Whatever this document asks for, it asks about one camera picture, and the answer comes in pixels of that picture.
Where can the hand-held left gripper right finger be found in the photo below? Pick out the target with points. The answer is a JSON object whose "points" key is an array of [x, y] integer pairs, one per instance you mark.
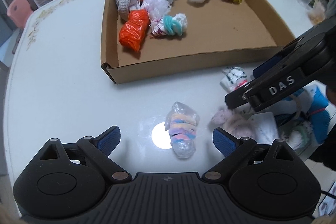
{"points": [[223, 142]]}

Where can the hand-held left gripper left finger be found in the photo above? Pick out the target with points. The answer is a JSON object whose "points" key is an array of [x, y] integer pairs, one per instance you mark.
{"points": [[109, 141]]}

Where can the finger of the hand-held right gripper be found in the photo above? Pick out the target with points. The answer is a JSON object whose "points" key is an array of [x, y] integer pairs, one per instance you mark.
{"points": [[270, 65], [273, 88]]}

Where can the lilac cloth bundle peach scrunchie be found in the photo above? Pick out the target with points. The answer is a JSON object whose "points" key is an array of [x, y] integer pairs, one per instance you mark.
{"points": [[231, 121]]}

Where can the white patterned cloth bundle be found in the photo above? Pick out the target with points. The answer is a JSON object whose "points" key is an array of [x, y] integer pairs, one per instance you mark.
{"points": [[232, 78]]}

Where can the white grey sock bundle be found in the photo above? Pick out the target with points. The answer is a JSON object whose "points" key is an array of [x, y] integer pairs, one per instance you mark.
{"points": [[265, 129]]}

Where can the clear plastic bundle pastel scrunchie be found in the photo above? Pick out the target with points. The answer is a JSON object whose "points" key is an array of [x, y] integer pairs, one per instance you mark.
{"points": [[182, 132]]}

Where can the white bag bundle green scrunchie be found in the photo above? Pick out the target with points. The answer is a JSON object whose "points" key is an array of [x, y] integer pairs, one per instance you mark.
{"points": [[299, 134]]}

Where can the blue knit sock pink band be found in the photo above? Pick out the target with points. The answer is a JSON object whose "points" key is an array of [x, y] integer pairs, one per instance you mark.
{"points": [[320, 119]]}

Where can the shallow cardboard box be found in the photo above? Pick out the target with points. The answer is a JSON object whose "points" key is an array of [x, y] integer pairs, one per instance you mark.
{"points": [[210, 37]]}

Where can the white bag bundle teal scrunchie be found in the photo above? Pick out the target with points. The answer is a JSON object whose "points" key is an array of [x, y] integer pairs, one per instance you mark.
{"points": [[170, 24]]}

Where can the large orange plastic bag bundle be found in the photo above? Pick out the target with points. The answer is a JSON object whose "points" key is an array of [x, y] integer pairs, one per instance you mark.
{"points": [[134, 29]]}

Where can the plain white bubble wrap bundle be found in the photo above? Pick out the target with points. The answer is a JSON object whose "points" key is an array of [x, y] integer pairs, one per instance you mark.
{"points": [[155, 6]]}

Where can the white knit sock blue yarn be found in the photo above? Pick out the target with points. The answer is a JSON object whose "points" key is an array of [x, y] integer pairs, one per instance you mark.
{"points": [[123, 3]]}

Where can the dark cloth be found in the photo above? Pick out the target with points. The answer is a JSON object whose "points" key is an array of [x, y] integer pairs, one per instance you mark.
{"points": [[325, 153]]}

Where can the pink plastic chair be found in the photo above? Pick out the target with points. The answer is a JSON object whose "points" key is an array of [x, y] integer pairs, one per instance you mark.
{"points": [[18, 10]]}

